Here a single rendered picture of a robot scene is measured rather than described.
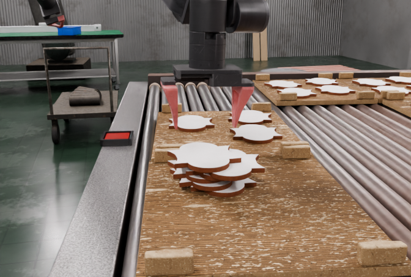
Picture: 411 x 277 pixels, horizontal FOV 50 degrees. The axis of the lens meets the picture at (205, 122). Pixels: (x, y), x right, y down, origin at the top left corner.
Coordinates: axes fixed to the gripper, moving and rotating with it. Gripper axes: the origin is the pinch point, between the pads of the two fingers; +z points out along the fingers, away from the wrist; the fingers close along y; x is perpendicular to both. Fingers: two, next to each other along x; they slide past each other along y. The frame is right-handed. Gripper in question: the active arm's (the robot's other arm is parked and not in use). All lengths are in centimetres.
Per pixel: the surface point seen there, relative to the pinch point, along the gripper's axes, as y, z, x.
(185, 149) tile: -2.1, 7.1, 8.0
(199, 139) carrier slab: 4.6, 12.6, 31.8
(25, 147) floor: -100, 107, 331
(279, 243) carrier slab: 7.4, 12.7, -17.1
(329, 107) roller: 54, 13, 65
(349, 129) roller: 47, 13, 38
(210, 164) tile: 0.9, 7.1, -0.3
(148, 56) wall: 44, 92, 903
